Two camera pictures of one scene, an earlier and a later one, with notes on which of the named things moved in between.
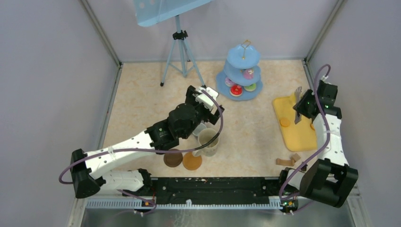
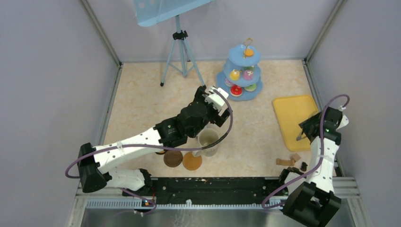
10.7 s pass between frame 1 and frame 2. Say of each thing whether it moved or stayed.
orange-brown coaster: stayed
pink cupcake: stayed
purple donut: stayed
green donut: stayed
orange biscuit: moved
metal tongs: moved
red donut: stayed
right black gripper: moved
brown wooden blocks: stayed
